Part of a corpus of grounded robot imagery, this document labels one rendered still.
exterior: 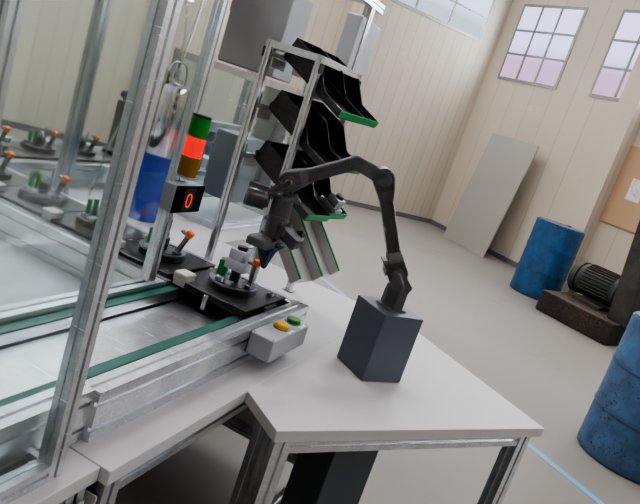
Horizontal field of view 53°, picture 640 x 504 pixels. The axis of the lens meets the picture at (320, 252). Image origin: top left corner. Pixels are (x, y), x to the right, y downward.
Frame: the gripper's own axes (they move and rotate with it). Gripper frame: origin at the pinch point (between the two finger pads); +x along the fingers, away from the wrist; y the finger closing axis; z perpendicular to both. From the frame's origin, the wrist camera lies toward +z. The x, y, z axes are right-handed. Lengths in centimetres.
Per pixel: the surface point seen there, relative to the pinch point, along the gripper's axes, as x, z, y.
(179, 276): 11.3, -17.6, -12.2
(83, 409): 17, 9, -74
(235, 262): 4.4, -7.5, -2.4
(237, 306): 12.5, 1.2, -11.1
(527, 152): -63, -37, 896
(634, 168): -83, 111, 823
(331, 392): 24.0, 32.1, -8.4
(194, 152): -23.2, -17.2, -20.9
